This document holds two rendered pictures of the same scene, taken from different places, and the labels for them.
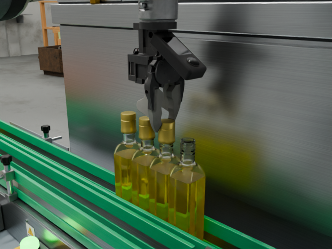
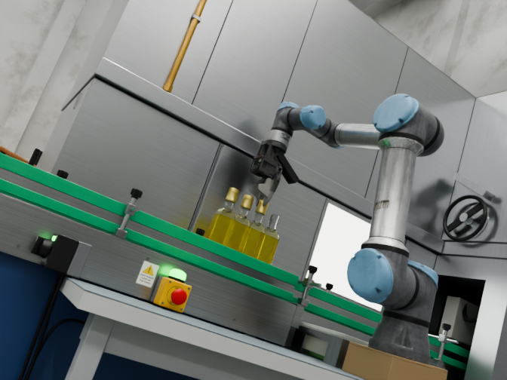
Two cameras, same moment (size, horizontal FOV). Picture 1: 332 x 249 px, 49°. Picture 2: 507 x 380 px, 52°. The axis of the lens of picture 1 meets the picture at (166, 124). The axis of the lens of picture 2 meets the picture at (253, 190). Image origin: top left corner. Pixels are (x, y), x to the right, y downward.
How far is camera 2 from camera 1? 169 cm
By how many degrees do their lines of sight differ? 76
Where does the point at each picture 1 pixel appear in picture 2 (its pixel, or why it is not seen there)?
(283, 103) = (293, 210)
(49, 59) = not seen: outside the picture
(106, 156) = not seen: hidden behind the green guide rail
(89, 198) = not seen: hidden behind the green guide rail
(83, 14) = (152, 92)
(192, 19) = (253, 148)
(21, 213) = (140, 251)
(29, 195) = (150, 234)
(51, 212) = (185, 250)
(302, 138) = (296, 229)
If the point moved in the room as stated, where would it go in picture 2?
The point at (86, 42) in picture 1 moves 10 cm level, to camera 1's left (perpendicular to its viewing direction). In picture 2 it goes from (133, 112) to (118, 97)
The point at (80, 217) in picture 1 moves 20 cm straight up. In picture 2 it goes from (231, 252) to (253, 188)
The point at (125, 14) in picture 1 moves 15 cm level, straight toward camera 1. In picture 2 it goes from (201, 117) to (242, 128)
